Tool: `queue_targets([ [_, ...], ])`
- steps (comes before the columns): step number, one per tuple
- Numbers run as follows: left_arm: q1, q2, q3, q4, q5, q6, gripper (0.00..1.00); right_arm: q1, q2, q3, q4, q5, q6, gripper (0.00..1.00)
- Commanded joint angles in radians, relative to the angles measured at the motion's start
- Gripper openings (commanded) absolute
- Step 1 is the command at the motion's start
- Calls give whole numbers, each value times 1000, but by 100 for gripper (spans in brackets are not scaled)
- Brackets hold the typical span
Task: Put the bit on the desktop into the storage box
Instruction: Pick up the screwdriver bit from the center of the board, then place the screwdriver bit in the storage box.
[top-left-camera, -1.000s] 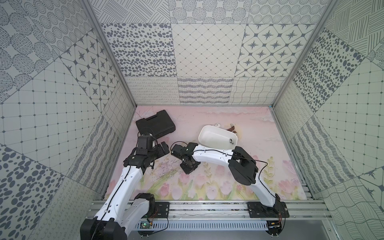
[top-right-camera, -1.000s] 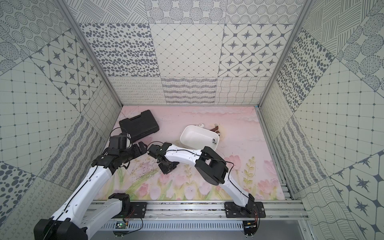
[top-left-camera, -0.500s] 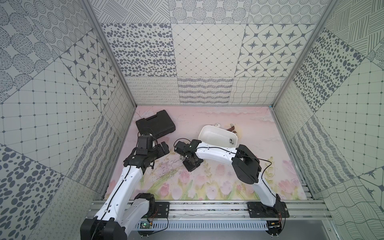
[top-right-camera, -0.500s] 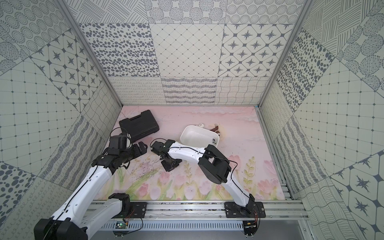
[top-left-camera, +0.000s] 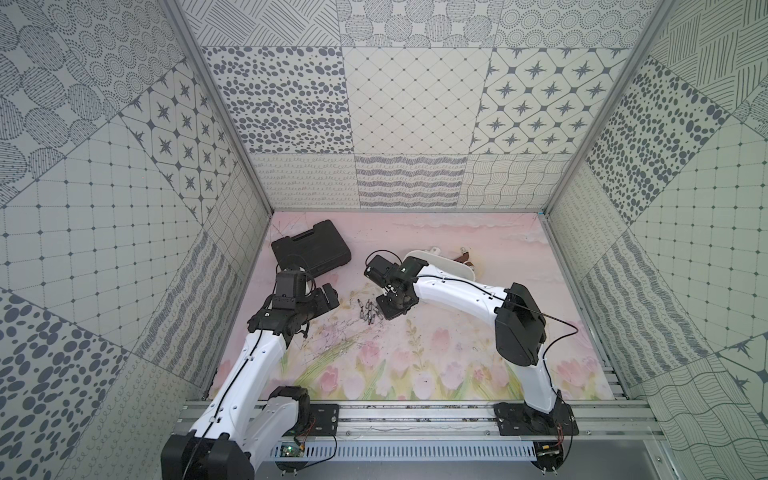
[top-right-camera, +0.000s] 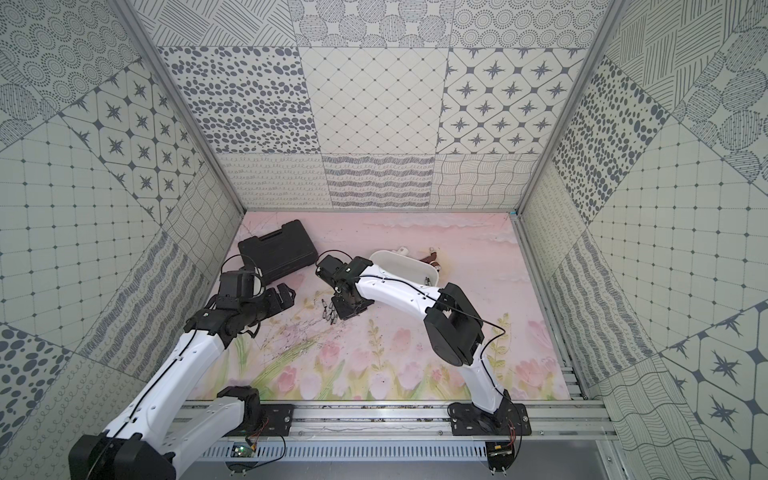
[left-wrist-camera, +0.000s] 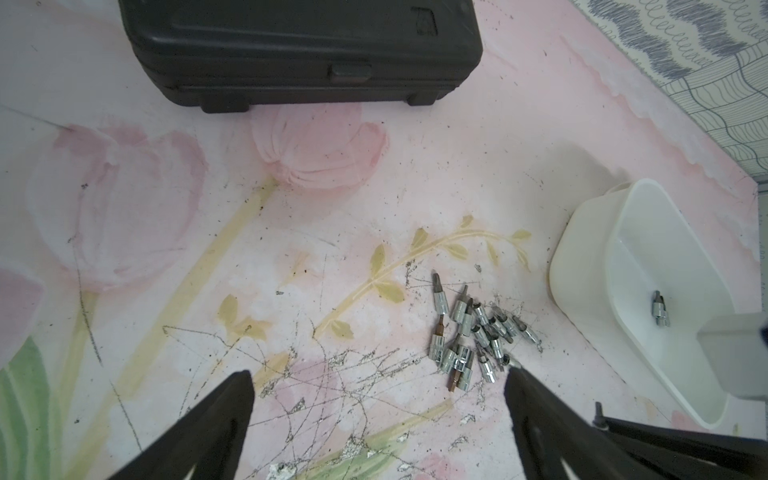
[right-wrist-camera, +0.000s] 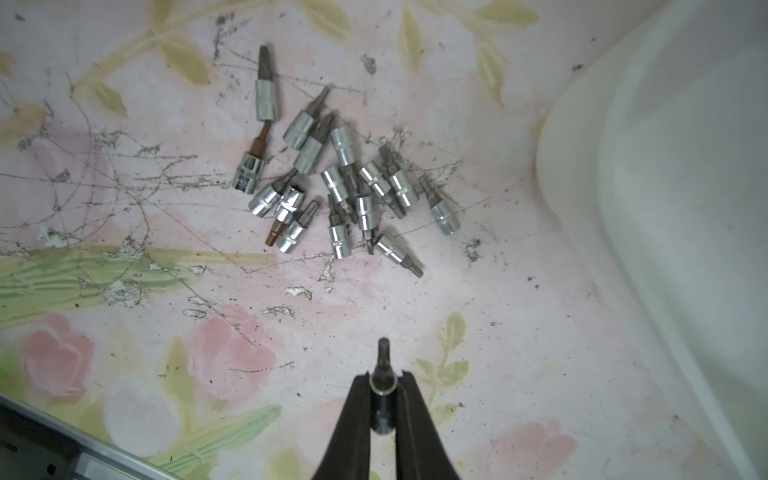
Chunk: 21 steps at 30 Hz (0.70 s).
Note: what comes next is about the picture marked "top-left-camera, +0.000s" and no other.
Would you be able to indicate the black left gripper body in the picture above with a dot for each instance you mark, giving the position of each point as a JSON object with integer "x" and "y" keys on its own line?
{"x": 323, "y": 298}

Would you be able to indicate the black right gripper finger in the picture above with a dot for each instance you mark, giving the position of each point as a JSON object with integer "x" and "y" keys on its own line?
{"x": 408, "y": 299}
{"x": 391, "y": 306}

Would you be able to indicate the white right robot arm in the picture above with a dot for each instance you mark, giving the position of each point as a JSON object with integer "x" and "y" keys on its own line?
{"x": 519, "y": 325}

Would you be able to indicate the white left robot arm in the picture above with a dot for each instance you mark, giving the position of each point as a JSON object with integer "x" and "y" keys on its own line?
{"x": 234, "y": 435}

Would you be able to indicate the silver bit pile centre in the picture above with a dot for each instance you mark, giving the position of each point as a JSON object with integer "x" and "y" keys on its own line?
{"x": 374, "y": 310}

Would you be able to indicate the white plastic storage box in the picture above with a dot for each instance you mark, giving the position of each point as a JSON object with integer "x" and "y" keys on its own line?
{"x": 445, "y": 264}

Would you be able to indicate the black plastic tool case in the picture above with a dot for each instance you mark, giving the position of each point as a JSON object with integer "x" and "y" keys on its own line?
{"x": 317, "y": 250}

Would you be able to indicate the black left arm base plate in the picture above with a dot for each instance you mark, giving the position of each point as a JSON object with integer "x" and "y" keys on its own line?
{"x": 316, "y": 419}

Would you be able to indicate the white slotted cable duct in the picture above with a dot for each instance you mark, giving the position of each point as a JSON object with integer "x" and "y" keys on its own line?
{"x": 359, "y": 451}

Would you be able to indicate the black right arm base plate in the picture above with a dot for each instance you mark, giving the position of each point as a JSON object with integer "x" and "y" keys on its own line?
{"x": 519, "y": 419}

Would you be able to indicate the aluminium mounting rail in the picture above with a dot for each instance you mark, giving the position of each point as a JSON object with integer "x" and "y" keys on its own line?
{"x": 415, "y": 420}

